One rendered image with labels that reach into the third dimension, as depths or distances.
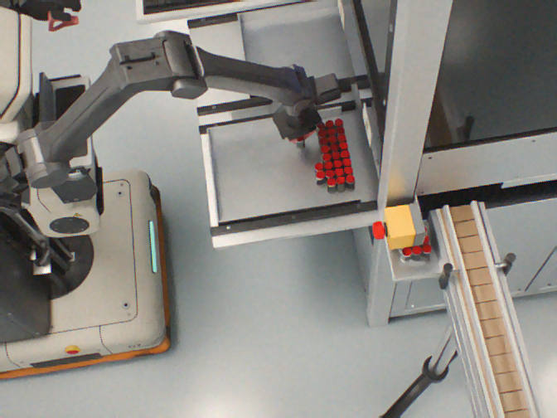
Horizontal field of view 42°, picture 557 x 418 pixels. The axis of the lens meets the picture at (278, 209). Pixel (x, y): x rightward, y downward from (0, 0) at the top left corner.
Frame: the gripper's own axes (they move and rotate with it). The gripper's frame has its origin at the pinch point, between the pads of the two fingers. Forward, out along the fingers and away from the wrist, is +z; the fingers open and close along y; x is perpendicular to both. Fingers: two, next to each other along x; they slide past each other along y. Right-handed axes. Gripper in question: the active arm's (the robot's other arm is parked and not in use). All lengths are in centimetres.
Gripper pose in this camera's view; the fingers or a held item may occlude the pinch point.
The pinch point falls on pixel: (298, 138)
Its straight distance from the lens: 179.3
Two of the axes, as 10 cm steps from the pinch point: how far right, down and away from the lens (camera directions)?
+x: -3.9, -8.3, 4.0
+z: 0.7, 4.1, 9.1
